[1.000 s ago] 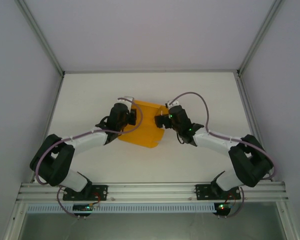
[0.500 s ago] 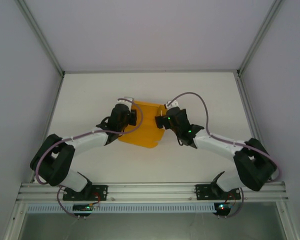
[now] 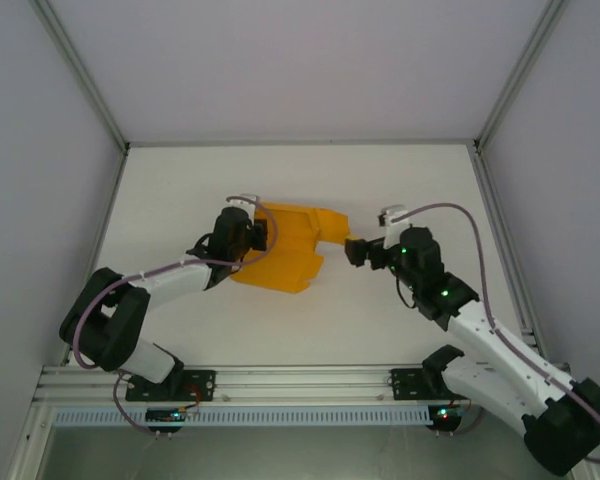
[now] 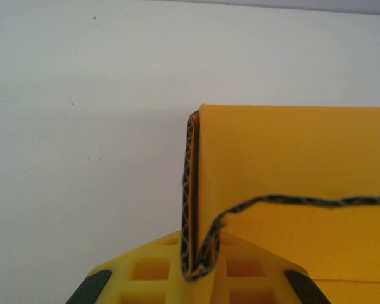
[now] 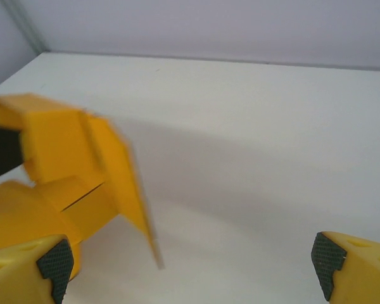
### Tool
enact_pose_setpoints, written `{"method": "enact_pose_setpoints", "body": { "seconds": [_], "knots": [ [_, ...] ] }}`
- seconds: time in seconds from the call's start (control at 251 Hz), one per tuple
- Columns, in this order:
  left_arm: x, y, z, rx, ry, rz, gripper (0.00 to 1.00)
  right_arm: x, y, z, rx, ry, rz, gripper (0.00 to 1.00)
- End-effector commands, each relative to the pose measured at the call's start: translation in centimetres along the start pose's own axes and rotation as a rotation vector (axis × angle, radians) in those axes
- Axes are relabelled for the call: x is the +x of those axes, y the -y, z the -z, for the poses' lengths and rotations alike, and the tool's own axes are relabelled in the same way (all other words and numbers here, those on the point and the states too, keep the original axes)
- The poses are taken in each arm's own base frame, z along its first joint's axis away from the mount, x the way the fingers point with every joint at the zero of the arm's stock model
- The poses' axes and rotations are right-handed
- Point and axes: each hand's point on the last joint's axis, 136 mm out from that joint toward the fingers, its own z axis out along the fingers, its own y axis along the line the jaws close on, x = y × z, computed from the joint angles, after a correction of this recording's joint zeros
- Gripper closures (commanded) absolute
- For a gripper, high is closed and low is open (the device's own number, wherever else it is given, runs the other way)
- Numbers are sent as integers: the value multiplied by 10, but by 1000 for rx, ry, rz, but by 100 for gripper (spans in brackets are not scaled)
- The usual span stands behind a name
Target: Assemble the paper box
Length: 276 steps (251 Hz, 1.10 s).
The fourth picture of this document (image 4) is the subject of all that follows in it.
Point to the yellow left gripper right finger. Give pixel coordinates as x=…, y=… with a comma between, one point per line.
x=272, y=282

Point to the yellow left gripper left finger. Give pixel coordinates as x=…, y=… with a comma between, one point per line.
x=123, y=263

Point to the yellow corrugated cardboard box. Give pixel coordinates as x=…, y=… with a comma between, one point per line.
x=288, y=152

